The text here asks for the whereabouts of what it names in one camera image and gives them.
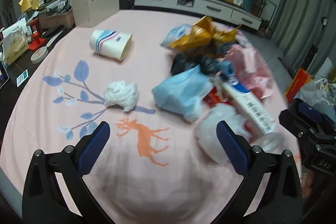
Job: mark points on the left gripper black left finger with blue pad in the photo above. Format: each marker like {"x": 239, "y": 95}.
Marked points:
{"x": 43, "y": 201}

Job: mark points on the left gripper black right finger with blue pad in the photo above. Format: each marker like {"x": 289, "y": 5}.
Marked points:
{"x": 282, "y": 198}

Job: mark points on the white blue medicine box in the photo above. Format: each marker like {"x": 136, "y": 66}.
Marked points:
{"x": 259, "y": 121}

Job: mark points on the pink plastic bag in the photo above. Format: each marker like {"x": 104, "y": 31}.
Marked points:
{"x": 251, "y": 70}

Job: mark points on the white plastic bag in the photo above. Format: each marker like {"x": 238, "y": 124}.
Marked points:
{"x": 213, "y": 134}

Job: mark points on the white tissue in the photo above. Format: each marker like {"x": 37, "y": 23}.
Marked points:
{"x": 121, "y": 94}

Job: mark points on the light blue cloth mask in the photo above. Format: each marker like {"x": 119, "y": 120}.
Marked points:
{"x": 183, "y": 93}

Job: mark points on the yellow snack bag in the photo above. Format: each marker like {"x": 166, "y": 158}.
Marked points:
{"x": 205, "y": 39}

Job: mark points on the striped paper cup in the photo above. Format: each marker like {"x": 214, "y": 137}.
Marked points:
{"x": 112, "y": 44}

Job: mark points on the grey curtain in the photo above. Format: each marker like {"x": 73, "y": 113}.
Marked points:
{"x": 302, "y": 23}

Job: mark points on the red cigarette box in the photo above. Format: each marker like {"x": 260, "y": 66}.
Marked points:
{"x": 215, "y": 98}

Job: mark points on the pink printed tablecloth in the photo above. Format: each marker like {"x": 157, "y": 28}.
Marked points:
{"x": 153, "y": 118}

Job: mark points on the potted green plant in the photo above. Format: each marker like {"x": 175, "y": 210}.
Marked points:
{"x": 257, "y": 7}

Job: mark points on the black crumpled wrapper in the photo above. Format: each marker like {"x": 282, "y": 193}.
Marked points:
{"x": 207, "y": 65}

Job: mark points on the round white tape tin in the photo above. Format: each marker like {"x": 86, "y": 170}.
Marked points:
{"x": 39, "y": 55}

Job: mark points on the red stamp holder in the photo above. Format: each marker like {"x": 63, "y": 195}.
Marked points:
{"x": 36, "y": 40}

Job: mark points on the white TV cabinet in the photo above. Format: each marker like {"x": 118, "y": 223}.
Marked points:
{"x": 216, "y": 9}

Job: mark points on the light blue snack wrapper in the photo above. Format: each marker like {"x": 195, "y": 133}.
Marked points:
{"x": 175, "y": 34}

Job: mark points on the white storage box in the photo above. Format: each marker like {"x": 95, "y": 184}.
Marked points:
{"x": 89, "y": 13}

